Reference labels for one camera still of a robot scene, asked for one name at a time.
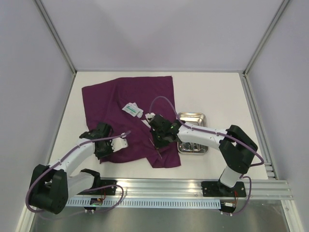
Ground blister packet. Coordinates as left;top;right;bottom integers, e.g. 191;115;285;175
128;102;138;108

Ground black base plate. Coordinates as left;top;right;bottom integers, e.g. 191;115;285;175
79;179;117;196
201;181;247;198

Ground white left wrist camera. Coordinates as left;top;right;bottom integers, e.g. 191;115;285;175
111;136;128;153

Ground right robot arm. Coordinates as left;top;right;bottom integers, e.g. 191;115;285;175
146;113;258;196

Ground aluminium frame post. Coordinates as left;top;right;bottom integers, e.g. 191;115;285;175
33;0;77;76
243;0;292;78

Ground left aluminium frame post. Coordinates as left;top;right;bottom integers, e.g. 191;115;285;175
33;0;77;76

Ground purple cable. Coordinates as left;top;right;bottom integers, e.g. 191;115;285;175
26;130;132;213
146;96;264;216

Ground right aluminium side rail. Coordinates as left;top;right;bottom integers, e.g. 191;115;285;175
239;72;278;180

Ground gauze pad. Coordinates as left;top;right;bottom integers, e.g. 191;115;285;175
142;119;151;128

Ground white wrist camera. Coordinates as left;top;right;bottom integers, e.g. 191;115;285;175
111;136;128;153
145;113;155;121

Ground slotted cable duct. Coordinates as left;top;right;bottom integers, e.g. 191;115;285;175
66;197;221;209

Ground steel tweezers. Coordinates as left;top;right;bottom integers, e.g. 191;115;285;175
149;138;163;160

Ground right aluminium frame post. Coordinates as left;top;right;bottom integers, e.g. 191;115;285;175
243;0;292;78

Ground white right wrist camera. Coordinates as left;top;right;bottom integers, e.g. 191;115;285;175
145;113;155;121

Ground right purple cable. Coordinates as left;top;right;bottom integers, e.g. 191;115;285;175
146;96;264;216

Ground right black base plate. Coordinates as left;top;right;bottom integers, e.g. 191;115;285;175
201;181;247;198

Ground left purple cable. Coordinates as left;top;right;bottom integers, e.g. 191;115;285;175
26;130;132;213

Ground purple cloth mat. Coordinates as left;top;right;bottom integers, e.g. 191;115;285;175
82;76;181;168

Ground green white sachet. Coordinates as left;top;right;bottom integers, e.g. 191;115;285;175
122;103;143;118

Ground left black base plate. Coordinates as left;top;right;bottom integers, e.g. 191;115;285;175
79;179;117;196

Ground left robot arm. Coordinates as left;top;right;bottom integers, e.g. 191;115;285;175
26;122;113;214

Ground stainless steel tray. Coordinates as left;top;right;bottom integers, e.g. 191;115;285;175
177;112;209;156

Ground front aluminium rail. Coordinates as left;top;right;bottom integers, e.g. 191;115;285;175
67;176;294;201

